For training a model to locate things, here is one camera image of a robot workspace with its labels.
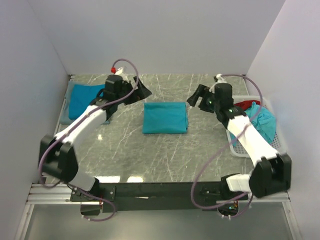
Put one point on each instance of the black base beam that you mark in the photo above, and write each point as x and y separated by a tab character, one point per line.
146	196

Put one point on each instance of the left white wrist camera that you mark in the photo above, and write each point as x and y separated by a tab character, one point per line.
119	74

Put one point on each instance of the light blue t shirt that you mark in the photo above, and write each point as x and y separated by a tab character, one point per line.
264	122

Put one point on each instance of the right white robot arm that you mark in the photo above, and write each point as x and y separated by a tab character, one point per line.
272	170

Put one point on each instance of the aluminium frame rail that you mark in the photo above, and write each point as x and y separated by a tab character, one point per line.
133	166

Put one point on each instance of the white plastic basket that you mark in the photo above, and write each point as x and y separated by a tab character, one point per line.
237	150

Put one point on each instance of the teal t shirt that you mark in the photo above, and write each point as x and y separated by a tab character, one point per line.
165	118

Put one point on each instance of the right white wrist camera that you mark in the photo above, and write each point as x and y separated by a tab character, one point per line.
219	79

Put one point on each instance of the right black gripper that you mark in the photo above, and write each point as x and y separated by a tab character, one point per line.
203	91

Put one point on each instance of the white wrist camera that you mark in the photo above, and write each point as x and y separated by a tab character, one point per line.
219	79
119	74

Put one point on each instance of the folded blue t shirt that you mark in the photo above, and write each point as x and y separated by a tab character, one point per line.
80	98

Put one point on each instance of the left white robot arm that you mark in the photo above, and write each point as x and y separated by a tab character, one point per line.
57	155

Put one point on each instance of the folded grey t shirt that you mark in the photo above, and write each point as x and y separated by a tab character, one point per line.
64	119

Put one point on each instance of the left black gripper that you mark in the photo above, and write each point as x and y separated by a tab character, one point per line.
141	92

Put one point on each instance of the red t shirt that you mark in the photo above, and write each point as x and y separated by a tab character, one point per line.
246	104

